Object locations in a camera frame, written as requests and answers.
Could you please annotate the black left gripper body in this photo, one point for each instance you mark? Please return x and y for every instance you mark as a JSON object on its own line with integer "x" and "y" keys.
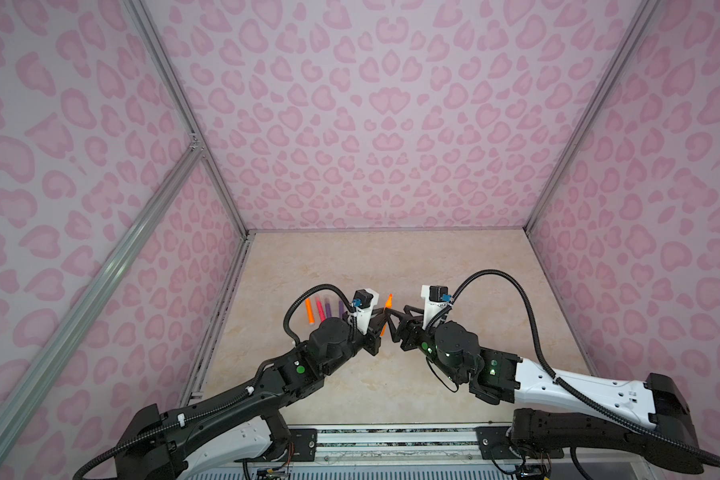
{"x": 368, "y": 341}

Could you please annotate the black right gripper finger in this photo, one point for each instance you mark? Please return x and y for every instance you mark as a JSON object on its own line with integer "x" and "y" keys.
{"x": 399, "y": 335}
{"x": 409, "y": 315}

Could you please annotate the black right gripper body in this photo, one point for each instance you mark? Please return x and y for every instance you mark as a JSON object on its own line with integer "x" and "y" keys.
{"x": 424, "y": 341}

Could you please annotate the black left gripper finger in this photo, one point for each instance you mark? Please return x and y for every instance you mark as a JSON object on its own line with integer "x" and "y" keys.
{"x": 376, "y": 319}
{"x": 377, "y": 333}

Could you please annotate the orange pen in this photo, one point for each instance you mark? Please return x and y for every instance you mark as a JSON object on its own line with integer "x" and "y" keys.
{"x": 388, "y": 305}

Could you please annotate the small pink pen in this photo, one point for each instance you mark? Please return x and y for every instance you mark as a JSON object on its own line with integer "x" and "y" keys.
{"x": 320, "y": 309}

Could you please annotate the orange pen cap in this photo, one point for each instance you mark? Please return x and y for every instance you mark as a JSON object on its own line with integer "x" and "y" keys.
{"x": 309, "y": 311}

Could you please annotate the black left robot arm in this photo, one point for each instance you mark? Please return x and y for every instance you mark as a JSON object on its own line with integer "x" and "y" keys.
{"x": 159, "y": 444}

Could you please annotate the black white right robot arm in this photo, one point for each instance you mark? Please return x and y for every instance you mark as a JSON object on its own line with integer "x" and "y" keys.
{"x": 558, "y": 409}

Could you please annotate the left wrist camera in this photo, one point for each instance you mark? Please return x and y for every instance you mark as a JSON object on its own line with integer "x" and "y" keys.
{"x": 364, "y": 302}

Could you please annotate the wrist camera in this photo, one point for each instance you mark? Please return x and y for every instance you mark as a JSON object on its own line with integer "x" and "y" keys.
{"x": 364, "y": 302}
{"x": 436, "y": 298}

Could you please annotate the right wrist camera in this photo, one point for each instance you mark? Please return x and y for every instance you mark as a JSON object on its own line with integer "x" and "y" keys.
{"x": 436, "y": 298}

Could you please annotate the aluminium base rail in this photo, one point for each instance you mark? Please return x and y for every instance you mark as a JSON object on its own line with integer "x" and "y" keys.
{"x": 405, "y": 451}

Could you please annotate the aluminium corner post left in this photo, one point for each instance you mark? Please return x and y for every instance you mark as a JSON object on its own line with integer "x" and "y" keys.
{"x": 156, "y": 49}

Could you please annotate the aluminium corner post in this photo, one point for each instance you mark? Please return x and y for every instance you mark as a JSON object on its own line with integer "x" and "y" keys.
{"x": 640, "y": 26}
{"x": 156, "y": 49}

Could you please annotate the aluminium diagonal wall bar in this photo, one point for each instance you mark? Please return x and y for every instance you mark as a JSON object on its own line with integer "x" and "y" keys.
{"x": 33, "y": 386}

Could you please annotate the aluminium corner post right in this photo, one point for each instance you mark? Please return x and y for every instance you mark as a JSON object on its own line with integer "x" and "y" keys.
{"x": 640, "y": 26}

